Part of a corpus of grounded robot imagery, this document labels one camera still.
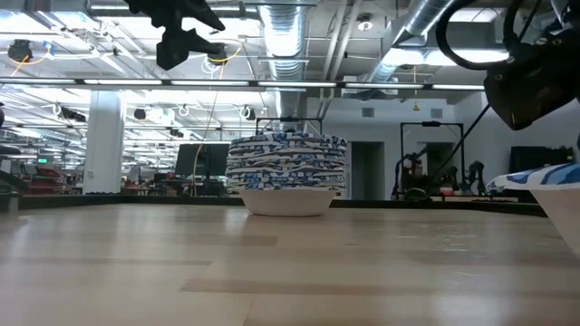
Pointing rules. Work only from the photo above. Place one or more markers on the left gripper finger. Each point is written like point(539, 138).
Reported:
point(199, 16)
point(204, 44)

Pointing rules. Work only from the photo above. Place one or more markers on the black background robot arm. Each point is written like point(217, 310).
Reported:
point(408, 174)
point(476, 174)

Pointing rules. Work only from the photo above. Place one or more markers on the long linear ceiling light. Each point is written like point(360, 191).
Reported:
point(213, 83)

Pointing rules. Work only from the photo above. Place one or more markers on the black wide background screen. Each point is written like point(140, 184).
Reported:
point(541, 159)

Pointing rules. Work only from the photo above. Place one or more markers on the black diagonal strut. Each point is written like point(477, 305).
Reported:
point(457, 147)

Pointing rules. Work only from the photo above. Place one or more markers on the black background monitor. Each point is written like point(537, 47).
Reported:
point(213, 159)

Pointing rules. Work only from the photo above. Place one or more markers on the white building pillar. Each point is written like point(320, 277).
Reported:
point(104, 145)

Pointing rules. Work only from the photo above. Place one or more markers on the black ceiling mounted device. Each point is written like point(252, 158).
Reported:
point(20, 50)

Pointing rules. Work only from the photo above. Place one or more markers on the round ceiling detector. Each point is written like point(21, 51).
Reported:
point(364, 25)

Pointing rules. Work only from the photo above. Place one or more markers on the green exit sign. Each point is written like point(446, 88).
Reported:
point(42, 160)

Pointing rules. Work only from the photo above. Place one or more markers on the grey doorway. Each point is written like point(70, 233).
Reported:
point(368, 169)

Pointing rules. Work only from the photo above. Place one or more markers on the round silver ventilation duct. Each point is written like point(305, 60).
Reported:
point(283, 45)

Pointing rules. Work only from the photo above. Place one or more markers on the black background rig frame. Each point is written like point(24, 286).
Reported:
point(430, 123)
point(290, 118)

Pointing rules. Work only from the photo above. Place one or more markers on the slanted silver ventilation duct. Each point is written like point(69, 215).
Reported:
point(408, 36)

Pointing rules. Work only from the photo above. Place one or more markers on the black aluminium table frame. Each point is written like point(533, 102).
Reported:
point(136, 201)

